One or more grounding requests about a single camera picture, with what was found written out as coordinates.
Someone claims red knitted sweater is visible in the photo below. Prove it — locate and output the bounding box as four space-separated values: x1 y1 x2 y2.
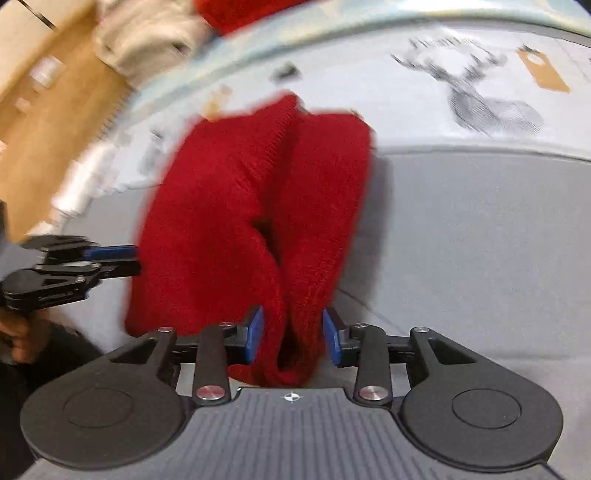
124 93 373 387

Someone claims folded cream clothes stack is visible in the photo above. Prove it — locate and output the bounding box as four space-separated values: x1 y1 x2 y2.
93 0 213 88

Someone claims left hand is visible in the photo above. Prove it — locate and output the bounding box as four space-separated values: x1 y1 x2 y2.
1 307 50 363

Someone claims grey printed bed sheet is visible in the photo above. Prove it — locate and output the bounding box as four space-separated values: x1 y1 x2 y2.
41 18 591 480

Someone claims light blue patterned blanket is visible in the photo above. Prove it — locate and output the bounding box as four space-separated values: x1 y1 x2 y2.
119 0 591 121

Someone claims folded red garment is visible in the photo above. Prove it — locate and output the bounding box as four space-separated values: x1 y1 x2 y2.
193 0 308 36

